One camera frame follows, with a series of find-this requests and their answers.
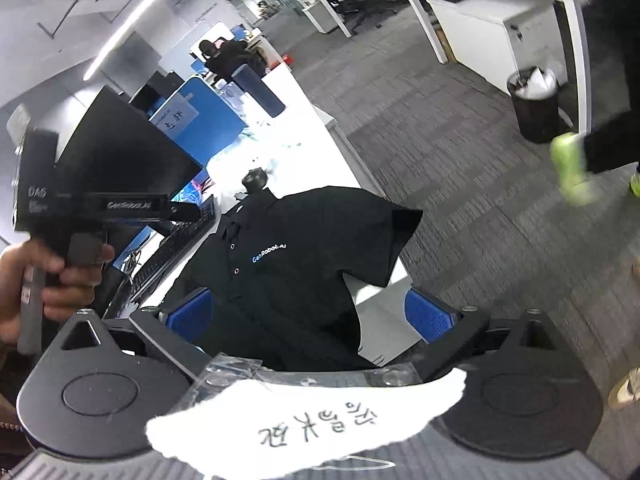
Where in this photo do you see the black polo shirt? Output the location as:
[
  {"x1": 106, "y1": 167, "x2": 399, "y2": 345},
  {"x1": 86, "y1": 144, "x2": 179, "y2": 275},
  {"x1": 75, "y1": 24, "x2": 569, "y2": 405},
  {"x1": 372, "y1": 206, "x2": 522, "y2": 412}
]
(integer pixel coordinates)
[{"x1": 163, "y1": 186, "x2": 422, "y2": 372}]

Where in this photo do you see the operator left hand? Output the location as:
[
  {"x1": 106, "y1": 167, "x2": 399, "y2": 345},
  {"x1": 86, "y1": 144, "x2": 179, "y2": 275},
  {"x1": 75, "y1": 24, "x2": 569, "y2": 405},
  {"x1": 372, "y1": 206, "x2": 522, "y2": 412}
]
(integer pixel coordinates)
[{"x1": 0, "y1": 238, "x2": 116, "y2": 346}]

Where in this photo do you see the black keyboard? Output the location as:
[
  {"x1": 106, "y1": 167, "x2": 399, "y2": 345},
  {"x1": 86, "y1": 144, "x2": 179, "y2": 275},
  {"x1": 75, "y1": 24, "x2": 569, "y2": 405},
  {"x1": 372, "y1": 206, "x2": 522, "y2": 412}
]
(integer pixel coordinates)
[{"x1": 129, "y1": 196, "x2": 217, "y2": 306}]

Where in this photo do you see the blue desk divider panel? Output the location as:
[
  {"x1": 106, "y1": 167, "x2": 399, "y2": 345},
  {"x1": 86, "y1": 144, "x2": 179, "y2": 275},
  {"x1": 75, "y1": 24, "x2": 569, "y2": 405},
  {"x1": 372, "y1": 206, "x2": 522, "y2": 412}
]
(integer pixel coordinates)
[{"x1": 150, "y1": 76, "x2": 247, "y2": 167}]

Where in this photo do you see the handwritten paper label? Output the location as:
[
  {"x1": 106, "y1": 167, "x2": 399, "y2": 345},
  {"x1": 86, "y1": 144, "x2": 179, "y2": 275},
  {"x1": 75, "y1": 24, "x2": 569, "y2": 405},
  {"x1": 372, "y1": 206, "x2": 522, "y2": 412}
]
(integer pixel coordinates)
[{"x1": 145, "y1": 368, "x2": 466, "y2": 479}]

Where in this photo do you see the seated person black jacket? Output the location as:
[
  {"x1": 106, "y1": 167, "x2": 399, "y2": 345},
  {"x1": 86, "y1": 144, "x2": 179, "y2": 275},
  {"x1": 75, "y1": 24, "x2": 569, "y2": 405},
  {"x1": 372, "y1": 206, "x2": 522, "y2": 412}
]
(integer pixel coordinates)
[{"x1": 198, "y1": 38, "x2": 267, "y2": 82}]

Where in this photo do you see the dark blue cylinder bottle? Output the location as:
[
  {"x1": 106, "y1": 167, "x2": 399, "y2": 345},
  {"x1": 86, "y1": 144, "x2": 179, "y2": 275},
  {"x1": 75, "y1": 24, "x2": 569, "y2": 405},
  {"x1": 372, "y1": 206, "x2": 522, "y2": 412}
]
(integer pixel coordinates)
[{"x1": 232, "y1": 64, "x2": 285, "y2": 118}]

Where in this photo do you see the beige shoe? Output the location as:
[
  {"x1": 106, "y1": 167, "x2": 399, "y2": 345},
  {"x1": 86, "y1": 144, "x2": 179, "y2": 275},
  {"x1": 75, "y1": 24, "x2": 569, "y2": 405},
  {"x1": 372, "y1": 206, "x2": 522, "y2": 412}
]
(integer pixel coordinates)
[{"x1": 608, "y1": 367, "x2": 640, "y2": 410}]

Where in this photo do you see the black waste bin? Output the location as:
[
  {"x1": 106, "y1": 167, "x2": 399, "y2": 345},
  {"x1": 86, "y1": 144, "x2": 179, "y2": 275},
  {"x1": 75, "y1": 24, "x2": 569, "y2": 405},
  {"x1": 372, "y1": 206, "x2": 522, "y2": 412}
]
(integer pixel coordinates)
[{"x1": 506, "y1": 66, "x2": 566, "y2": 144}]

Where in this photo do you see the white drawer cabinet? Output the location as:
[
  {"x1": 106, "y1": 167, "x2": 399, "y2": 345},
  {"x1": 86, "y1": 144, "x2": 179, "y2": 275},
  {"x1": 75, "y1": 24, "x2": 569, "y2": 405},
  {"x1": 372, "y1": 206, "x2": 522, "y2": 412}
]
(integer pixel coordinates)
[{"x1": 427, "y1": 0, "x2": 567, "y2": 91}]

